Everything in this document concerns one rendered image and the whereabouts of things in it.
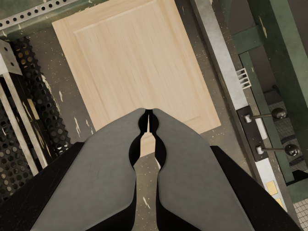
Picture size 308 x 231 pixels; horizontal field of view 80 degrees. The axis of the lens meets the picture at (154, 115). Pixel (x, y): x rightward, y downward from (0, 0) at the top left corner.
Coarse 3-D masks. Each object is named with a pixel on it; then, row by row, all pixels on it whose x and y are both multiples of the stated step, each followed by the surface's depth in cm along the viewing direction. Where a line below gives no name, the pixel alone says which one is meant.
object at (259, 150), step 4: (288, 144) 57; (292, 144) 56; (256, 148) 65; (260, 148) 65; (264, 148) 64; (268, 148) 63; (272, 148) 62; (276, 148) 61; (280, 148) 59; (284, 148) 59; (288, 148) 56; (292, 148) 55; (296, 148) 55; (260, 152) 65; (288, 152) 56; (292, 152) 55; (296, 152) 55
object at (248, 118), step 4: (276, 108) 56; (280, 108) 55; (272, 112) 57; (276, 112) 55; (280, 112) 55; (284, 112) 55; (244, 116) 65; (248, 116) 64; (252, 116) 63; (256, 116) 62; (260, 116) 61; (264, 116) 60; (268, 116) 59; (272, 116) 57; (276, 116) 55; (280, 116) 55; (284, 116) 55; (248, 120) 64
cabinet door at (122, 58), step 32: (128, 0) 66; (160, 0) 66; (64, 32) 66; (96, 32) 66; (128, 32) 67; (160, 32) 67; (96, 64) 67; (128, 64) 67; (160, 64) 67; (192, 64) 67; (96, 96) 67; (128, 96) 68; (160, 96) 68; (192, 96) 68; (96, 128) 67; (192, 128) 68
